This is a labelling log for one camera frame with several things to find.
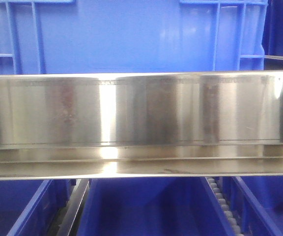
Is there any lower shelf blue bin centre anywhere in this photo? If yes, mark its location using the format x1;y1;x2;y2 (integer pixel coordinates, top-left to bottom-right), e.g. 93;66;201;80
77;177;234;236

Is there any lower shelf blue bin left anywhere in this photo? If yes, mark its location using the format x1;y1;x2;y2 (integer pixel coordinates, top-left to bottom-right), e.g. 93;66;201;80
0;179;75;236

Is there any large blue crate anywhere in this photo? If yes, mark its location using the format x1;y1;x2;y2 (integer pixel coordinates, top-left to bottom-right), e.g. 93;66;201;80
0;0;268;74

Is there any steel shelf front rail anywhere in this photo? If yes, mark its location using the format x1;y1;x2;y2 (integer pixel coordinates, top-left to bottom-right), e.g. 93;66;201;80
0;70;283;180

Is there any shelf blue bin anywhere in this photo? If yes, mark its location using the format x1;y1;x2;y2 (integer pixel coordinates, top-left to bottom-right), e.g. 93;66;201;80
0;179;75;236
77;177;234;236
218;176;283;236

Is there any lower steel divider rail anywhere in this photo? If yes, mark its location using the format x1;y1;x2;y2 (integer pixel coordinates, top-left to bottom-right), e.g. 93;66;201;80
46;179;89;236

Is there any lower roller track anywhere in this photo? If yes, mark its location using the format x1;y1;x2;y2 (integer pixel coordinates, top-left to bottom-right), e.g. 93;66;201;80
206;177;244;236

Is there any lower shelf blue bin right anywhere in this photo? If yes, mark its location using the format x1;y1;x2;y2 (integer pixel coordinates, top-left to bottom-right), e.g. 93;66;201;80
218;176;283;236

